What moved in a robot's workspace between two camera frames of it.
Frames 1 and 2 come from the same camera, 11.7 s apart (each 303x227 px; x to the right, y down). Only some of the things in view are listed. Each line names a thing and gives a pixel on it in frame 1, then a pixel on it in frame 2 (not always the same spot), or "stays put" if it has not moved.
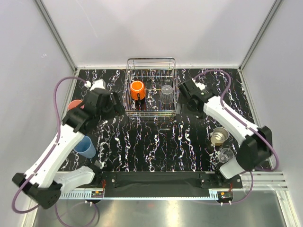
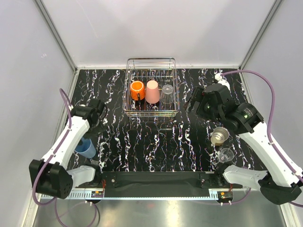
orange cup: [137, 87] stays put
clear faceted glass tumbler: [166, 94] stays put
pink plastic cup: [74, 103] to [152, 94]
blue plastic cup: [84, 146] stays put
